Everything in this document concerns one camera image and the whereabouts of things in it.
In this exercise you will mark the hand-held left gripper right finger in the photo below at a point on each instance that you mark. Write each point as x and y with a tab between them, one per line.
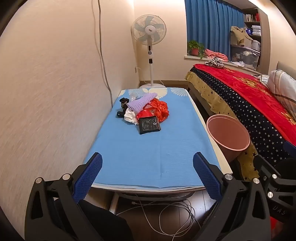
208	178

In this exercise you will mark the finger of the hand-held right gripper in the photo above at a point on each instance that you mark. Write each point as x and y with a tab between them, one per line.
290	147
263	165

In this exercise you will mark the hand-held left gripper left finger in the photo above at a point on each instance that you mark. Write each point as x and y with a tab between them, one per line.
89	176

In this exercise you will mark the pink trash bin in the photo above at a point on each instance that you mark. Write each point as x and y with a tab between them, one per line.
229	134

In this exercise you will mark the white paper bag green print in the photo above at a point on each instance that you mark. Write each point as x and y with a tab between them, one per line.
130	117

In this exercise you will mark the black plastic packet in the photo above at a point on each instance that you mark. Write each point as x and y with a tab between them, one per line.
149	125

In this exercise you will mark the black gold scrunchie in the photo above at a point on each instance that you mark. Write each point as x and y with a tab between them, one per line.
123	102

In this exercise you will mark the orange-red plastic bag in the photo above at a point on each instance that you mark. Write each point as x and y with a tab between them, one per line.
160	110

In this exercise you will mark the red woven plastic bag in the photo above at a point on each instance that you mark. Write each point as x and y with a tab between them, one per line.
145	113

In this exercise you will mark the purple foam sheet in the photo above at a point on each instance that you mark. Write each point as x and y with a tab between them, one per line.
141	103

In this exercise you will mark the checkered pillow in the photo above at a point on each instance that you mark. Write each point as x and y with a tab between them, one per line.
282	83

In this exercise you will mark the blue table mat white print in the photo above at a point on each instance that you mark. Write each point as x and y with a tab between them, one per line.
150	150

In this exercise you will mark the small black object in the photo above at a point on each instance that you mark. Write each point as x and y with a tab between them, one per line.
120	114

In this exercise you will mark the bed with red blanket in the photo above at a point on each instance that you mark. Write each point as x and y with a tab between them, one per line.
242	92

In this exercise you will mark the white crumpled cloth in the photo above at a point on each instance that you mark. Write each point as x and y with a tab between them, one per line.
264	79

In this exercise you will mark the grey headboard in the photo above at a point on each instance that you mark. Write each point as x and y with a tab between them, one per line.
286	67

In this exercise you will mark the clear plastic storage box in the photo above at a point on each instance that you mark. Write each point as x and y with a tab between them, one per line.
245	55

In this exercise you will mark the black white striped cloth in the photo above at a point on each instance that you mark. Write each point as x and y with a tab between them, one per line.
216	62

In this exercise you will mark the pink folded cloth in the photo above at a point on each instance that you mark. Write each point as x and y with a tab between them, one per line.
215	55

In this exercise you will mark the white window sill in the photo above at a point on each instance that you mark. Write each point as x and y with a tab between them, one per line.
192	57

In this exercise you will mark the blue tissue pack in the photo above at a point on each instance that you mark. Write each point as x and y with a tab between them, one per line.
248	30

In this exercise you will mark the khaki coat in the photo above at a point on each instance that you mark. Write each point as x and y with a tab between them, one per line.
238	34

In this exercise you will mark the potted green plant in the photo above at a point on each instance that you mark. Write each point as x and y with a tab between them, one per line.
195	49

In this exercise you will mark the row of books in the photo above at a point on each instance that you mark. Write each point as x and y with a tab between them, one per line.
251	18

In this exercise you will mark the blue curtain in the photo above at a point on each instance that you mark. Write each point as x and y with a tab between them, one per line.
208	23

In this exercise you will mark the white standing fan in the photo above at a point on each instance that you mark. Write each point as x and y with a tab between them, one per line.
149	29

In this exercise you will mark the wall bookshelf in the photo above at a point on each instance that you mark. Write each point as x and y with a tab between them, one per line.
254	23

